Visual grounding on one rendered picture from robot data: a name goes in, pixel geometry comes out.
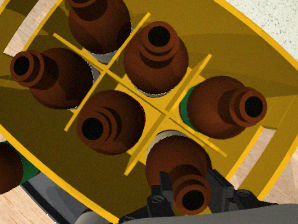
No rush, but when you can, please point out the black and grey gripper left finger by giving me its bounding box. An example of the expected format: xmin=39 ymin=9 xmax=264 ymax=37
xmin=116 ymin=171 xmax=175 ymax=224

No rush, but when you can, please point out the yellow bottle crate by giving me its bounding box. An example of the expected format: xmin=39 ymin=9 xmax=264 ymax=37
xmin=0 ymin=0 xmax=298 ymax=224

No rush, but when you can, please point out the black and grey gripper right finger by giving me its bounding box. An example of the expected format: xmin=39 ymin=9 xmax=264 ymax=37
xmin=206 ymin=169 xmax=278 ymax=214

